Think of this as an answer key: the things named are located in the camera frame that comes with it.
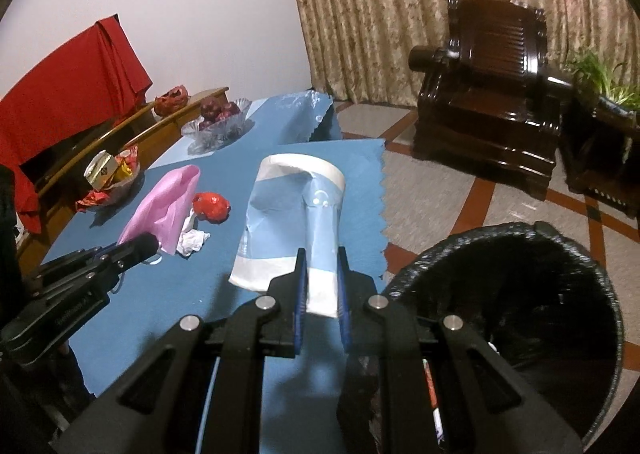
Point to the red cloth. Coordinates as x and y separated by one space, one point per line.
65 94

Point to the glass fruit bowl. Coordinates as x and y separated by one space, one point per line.
225 132

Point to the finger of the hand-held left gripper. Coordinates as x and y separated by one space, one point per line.
125 246
117 271

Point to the red plastic bag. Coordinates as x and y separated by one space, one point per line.
210 206

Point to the red snack packet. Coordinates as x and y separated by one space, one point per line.
130 154
95 199

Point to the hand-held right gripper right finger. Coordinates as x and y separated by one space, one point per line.
345 314

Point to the white crumpled tissue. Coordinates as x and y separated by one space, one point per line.
192 239

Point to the yellow snack packet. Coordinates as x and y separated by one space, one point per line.
127 172

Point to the black lined trash bin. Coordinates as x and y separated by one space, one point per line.
525 294

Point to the white carton box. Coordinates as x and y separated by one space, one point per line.
100 169

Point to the blue white packaging bag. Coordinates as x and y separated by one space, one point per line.
280 229

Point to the white red striped wrapper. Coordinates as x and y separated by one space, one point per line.
432 394

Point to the pink plastic bag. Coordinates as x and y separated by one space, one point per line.
160 209

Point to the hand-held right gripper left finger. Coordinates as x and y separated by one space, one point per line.
301 314

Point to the wooden sideboard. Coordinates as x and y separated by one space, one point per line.
170 127

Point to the red patterned bag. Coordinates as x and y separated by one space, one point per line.
171 102

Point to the dark wooden side table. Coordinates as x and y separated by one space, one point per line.
600 154

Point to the green potted plant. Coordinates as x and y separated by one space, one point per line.
605 77

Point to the dark wooden armchair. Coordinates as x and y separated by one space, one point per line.
490 104

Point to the glass snack dish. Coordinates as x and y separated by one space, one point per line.
125 186

